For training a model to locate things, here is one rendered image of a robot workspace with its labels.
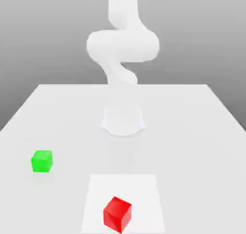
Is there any small green cube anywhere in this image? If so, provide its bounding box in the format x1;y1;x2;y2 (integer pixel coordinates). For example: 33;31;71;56
30;149;53;173

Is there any small red cube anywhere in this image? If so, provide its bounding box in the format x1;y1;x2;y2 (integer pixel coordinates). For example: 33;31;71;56
103;196;133;234

